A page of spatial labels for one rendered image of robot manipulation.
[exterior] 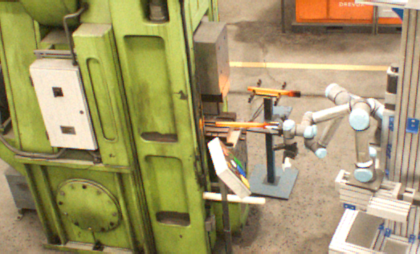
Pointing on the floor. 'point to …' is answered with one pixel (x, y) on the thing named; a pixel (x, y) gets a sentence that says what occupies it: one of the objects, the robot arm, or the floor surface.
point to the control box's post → (226, 219)
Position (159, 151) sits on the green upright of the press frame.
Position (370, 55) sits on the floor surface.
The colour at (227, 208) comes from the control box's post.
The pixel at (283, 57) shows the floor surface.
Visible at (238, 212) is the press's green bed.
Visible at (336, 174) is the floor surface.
